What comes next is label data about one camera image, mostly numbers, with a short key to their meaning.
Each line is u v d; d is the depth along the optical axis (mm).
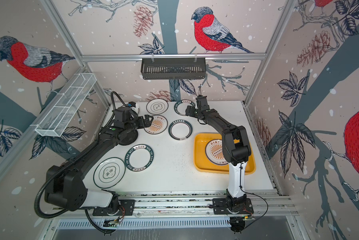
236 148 535
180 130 1049
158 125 1067
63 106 767
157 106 1185
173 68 1067
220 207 730
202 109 776
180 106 1214
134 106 753
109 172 854
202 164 860
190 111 888
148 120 763
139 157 908
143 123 744
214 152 922
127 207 730
